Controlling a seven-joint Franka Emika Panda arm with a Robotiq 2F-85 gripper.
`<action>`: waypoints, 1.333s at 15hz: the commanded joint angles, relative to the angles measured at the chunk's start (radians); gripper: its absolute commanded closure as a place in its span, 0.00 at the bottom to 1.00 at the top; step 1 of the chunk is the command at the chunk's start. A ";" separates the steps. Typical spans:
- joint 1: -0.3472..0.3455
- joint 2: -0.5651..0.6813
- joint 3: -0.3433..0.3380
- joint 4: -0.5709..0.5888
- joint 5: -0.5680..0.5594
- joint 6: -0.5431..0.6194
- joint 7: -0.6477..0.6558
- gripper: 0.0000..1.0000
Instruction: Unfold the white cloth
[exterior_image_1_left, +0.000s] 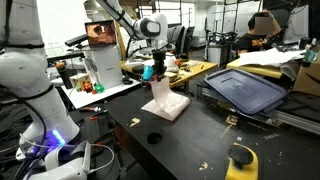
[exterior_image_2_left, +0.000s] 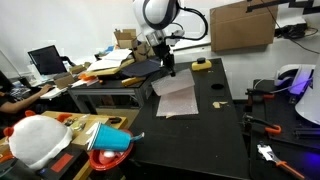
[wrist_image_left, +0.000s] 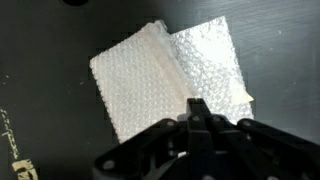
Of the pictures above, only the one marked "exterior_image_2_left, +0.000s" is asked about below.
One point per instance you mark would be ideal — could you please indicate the black clamp with orange tip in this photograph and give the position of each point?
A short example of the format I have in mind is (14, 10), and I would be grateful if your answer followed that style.
(260, 93)

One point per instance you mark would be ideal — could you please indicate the yellow wooden board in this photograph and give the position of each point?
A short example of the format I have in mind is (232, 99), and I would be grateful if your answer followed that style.
(110, 70)

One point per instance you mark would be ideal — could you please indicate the brown cardboard box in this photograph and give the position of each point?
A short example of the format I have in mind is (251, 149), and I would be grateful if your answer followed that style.
(143, 51)

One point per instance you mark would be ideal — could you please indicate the aluminium frame table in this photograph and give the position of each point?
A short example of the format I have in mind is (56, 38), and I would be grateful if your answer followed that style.
(106, 88)

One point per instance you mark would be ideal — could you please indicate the yellow clamp with black knob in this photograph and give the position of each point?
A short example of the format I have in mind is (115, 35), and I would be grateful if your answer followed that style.
(201, 65)

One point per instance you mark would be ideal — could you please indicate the white VR headset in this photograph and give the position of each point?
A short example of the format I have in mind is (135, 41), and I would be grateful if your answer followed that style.
(293, 76)

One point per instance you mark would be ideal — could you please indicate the black box with red label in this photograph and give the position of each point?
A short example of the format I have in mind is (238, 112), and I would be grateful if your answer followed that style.
(63, 163)

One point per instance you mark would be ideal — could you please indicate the black computer mouse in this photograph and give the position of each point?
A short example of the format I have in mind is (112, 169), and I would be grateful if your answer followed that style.
(115, 120)

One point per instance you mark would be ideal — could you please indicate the teal plastic cup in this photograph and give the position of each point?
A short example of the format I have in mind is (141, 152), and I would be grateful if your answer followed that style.
(111, 137)

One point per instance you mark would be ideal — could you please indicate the computer monitor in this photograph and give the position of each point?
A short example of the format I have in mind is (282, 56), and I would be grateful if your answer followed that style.
(48, 60)

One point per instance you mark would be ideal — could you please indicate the person in black shirt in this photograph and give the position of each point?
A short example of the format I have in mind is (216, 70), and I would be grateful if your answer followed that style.
(13, 103)

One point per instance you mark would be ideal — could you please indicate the small open cardboard box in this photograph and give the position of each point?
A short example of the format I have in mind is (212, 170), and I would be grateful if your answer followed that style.
(125, 38)

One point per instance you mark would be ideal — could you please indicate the wooden desk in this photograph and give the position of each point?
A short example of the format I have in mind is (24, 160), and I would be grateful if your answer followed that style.
(93, 121)

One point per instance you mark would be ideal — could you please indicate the small flat cardboard piece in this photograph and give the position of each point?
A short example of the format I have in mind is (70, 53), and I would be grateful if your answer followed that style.
(65, 81)

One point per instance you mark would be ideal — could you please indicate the stack of white papers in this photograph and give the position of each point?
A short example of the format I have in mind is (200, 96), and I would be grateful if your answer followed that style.
(110, 58)

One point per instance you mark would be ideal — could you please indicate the white bubble wrap sheet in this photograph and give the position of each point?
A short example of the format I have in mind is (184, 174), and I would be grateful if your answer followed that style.
(176, 96)

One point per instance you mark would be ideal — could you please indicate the bunch of keys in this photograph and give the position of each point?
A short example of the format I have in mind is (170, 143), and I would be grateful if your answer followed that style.
(76, 122)

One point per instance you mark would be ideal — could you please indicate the white plush with orange ears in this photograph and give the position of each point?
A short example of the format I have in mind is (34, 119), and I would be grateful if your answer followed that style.
(36, 140)

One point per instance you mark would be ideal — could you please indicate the red plastic bowl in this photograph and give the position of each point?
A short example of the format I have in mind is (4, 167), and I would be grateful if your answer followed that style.
(106, 160)

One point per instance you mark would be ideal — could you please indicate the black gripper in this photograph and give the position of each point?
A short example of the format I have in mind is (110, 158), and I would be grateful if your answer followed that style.
(165, 55)

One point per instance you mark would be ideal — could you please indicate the large flat cardboard sheet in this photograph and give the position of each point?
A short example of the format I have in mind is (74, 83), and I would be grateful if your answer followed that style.
(243, 26)

